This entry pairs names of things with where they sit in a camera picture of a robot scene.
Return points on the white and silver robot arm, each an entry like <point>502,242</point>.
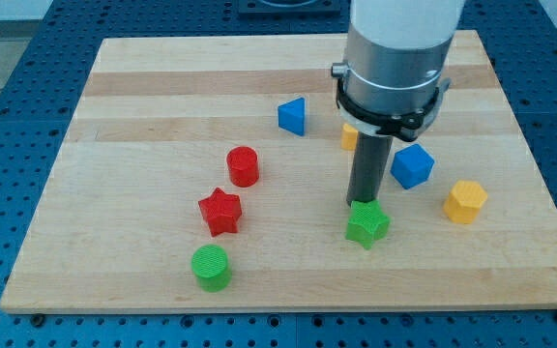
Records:
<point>389,81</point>

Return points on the blue triangle block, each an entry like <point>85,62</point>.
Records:
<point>292,116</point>

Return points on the red cylinder block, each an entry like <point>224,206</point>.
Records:
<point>242,163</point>

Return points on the red star block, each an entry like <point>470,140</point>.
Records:
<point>221,211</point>

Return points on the small yellow block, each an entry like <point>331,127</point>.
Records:
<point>349,137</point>

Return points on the wooden board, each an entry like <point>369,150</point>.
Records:
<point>118,221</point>

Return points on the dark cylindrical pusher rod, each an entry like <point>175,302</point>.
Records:
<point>368,167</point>

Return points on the green star block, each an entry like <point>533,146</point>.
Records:
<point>367,223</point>

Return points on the green cylinder block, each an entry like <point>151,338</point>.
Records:
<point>211,268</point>

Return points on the blue cube block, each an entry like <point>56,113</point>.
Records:
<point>412,166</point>

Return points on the yellow hexagon block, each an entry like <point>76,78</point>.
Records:
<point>465,201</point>

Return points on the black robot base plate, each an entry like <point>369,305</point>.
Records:
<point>288,7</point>

